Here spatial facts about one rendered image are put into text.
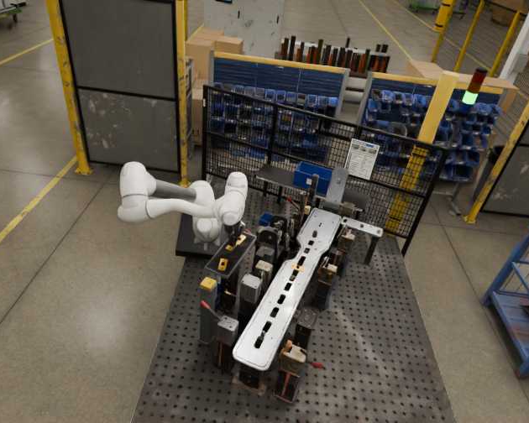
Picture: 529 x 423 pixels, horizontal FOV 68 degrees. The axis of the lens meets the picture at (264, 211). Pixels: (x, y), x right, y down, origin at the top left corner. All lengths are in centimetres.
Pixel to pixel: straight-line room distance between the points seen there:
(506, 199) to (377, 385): 349
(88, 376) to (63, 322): 54
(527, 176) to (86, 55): 490
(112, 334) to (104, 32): 279
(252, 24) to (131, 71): 489
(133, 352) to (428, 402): 201
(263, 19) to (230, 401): 775
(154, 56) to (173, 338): 284
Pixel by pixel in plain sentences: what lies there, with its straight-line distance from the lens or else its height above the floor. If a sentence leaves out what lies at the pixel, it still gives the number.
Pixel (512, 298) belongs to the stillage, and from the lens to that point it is 425.
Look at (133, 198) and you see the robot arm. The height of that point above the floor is 143.
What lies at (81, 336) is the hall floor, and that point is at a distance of 337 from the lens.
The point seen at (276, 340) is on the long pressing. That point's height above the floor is 100.
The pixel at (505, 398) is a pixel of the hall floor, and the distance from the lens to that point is 367.
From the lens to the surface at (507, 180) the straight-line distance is 521.
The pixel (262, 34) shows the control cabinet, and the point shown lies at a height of 77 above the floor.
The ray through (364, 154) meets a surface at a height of 135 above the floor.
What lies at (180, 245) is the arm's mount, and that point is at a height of 78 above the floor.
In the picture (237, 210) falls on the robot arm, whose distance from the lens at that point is 173.
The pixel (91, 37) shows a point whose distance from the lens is 446.
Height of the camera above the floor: 262
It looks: 36 degrees down
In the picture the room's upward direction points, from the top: 8 degrees clockwise
